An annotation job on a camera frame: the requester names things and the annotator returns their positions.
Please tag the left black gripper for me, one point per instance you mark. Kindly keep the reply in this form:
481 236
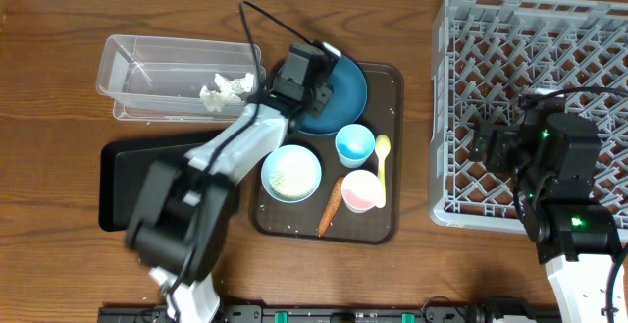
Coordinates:
321 99

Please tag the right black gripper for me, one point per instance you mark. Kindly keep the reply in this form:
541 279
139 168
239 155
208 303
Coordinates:
502 137

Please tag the white tissue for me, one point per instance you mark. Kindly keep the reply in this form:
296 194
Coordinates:
224 92

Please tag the light blue cup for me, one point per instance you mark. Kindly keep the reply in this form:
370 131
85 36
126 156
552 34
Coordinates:
354 144

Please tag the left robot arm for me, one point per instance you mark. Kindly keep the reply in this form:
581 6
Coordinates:
181 216

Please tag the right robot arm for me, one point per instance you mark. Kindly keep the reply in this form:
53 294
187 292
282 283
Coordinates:
552 159

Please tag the grey dishwasher rack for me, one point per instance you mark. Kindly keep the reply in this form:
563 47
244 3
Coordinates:
486 53

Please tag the clear plastic waste bin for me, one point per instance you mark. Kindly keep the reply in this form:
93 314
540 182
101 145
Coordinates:
159 78

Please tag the dark blue plate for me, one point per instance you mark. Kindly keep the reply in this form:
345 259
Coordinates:
346 105

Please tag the light blue rice bowl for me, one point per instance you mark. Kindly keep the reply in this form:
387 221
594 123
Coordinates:
291 173

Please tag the yellow plastic spoon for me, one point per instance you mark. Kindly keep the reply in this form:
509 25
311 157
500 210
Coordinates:
382 149

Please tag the brown serving tray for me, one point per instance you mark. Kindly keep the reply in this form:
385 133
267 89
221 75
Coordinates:
383 116

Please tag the orange carrot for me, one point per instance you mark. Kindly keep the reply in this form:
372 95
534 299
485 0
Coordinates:
331 208

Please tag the pink white cup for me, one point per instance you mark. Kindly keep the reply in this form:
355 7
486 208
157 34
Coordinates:
362 191

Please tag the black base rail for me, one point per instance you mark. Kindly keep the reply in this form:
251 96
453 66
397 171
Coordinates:
437 309

